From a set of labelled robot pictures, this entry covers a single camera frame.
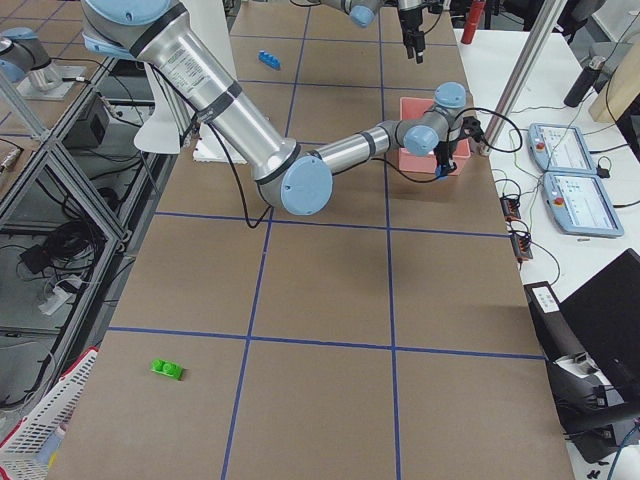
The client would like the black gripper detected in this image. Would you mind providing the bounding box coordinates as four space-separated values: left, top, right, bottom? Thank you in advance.
397 0 425 64
434 116 483 178

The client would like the small blue block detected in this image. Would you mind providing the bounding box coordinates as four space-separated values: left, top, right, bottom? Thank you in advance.
435 165 448 179

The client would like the long blue studded block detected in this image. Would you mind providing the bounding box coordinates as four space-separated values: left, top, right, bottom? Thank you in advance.
258 50 281 70

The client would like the green block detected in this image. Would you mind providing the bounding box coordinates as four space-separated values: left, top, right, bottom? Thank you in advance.
150 358 184 381

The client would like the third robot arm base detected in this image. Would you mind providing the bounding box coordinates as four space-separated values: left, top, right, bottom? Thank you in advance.
1 27 70 101

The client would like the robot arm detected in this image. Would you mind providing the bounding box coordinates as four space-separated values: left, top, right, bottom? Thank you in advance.
290 0 444 64
81 1 480 215

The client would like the pink plastic box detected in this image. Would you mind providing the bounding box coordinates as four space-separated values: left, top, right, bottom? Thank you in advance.
398 97 471 175

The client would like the red cylinder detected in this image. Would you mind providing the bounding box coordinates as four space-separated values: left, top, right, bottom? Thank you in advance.
460 0 486 45

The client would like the upper teach pendant tablet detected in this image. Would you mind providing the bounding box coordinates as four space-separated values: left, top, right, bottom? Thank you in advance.
527 123 596 174

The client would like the teach pendant tablet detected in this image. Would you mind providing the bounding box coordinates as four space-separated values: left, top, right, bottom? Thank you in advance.
527 123 596 174
542 172 624 238

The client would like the lower teach pendant tablet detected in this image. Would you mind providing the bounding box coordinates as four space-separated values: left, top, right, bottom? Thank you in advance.
542 172 624 238

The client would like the black water bottle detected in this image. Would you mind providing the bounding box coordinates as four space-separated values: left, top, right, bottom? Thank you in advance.
563 55 606 107

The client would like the black laptop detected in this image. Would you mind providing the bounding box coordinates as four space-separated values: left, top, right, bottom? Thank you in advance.
560 248 639 401

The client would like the black power adapter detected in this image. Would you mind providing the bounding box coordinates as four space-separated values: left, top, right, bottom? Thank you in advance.
20 244 50 274

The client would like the white plastic basket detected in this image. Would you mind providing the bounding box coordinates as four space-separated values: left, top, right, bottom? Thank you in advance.
1 347 99 479

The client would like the aluminium frame post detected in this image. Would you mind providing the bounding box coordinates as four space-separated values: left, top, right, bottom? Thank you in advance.
485 0 567 145

